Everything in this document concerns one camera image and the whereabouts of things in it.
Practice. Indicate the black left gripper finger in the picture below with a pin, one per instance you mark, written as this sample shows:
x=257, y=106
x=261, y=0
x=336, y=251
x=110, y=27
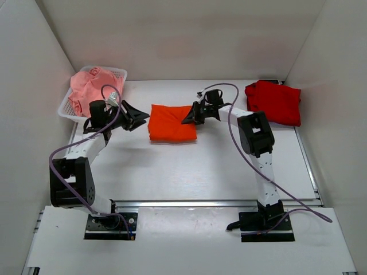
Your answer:
x=133, y=124
x=133, y=113

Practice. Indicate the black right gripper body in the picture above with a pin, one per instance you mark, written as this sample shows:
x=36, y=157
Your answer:
x=204, y=112

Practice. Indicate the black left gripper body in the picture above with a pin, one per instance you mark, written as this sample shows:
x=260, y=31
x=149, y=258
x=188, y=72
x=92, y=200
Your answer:
x=123, y=120

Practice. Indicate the orange t shirt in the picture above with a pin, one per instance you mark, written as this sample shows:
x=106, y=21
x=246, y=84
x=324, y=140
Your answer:
x=165, y=125

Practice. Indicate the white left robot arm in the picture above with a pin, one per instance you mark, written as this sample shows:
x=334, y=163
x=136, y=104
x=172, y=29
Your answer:
x=71, y=180

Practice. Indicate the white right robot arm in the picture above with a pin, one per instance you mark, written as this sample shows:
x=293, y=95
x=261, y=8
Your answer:
x=256, y=139

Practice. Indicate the pink t shirt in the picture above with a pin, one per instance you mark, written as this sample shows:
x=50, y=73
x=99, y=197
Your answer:
x=86, y=87

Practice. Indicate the white plastic basket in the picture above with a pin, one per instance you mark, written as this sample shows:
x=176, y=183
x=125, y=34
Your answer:
x=65, y=109

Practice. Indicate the red folded t shirt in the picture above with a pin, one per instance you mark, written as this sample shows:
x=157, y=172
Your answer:
x=280, y=103

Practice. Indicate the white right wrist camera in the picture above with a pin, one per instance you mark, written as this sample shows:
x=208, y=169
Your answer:
x=201, y=97

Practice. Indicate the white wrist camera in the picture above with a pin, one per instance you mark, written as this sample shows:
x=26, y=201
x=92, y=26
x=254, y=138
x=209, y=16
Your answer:
x=201, y=97
x=113, y=99

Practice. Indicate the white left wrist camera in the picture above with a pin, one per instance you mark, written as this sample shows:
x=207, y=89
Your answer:
x=113, y=99

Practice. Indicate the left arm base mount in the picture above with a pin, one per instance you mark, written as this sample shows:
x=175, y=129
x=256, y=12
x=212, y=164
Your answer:
x=115, y=228

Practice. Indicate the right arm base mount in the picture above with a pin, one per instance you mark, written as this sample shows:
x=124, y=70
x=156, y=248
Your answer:
x=269, y=223

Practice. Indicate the aluminium table rail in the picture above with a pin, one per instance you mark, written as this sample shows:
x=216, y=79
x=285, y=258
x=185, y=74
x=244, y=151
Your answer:
x=196, y=203

